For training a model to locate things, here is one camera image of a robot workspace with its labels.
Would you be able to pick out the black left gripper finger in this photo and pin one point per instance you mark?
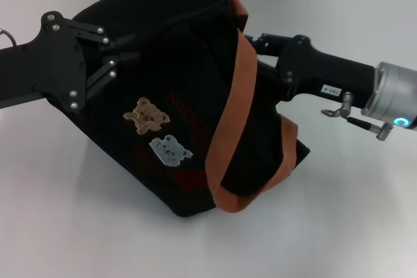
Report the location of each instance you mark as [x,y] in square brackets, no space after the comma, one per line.
[114,42]
[125,57]

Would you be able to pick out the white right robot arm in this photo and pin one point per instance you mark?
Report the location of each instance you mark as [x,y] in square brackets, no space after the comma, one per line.
[394,95]

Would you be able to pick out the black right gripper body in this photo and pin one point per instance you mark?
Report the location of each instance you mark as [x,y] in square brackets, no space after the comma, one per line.
[325,73]

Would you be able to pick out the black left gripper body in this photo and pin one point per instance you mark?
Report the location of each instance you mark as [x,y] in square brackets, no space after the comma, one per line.
[42,63]

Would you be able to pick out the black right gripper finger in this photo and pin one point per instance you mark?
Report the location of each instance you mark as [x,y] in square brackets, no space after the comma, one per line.
[270,43]

